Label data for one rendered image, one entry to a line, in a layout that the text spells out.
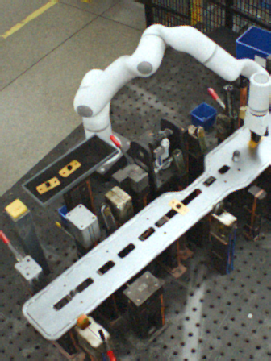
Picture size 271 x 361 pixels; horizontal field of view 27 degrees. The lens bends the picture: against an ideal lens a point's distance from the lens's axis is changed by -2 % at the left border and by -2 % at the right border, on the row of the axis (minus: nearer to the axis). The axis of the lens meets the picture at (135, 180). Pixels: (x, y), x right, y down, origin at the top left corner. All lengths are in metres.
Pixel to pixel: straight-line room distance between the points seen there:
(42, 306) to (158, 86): 1.57
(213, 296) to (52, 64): 2.79
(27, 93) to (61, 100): 0.29
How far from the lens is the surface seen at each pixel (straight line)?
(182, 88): 3.13
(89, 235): 2.08
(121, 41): 4.72
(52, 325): 1.97
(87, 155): 2.18
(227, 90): 2.33
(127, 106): 3.04
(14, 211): 2.07
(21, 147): 3.96
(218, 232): 2.16
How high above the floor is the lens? 2.73
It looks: 49 degrees down
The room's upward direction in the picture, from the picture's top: 7 degrees counter-clockwise
